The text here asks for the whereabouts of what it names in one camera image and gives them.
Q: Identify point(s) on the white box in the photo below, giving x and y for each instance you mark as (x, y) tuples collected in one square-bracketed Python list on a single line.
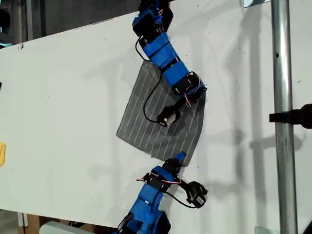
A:
[(63, 228)]

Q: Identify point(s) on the black camera stalk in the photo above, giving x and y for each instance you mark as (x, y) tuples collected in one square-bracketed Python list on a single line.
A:
[(185, 186), (180, 103)]

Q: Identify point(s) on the grey metal bar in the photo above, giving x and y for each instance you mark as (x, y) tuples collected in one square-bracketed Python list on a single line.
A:
[(29, 19)]

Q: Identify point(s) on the black camera box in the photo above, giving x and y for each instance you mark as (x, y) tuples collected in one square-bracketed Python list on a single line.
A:
[(168, 117), (197, 195)]

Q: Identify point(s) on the black post clamp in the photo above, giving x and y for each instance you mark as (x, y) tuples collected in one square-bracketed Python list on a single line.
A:
[(292, 117)]

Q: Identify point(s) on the steel post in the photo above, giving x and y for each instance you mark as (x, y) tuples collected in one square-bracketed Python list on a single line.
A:
[(282, 73)]

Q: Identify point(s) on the black round object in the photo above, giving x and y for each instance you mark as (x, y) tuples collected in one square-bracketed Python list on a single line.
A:
[(4, 19)]

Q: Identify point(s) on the yellow object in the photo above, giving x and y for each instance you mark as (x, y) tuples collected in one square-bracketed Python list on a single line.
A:
[(2, 154)]

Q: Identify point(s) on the grey striped towel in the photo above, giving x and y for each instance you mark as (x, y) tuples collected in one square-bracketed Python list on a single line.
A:
[(146, 117)]

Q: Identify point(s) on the wooden table leg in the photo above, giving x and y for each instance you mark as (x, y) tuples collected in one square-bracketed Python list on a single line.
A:
[(34, 225)]

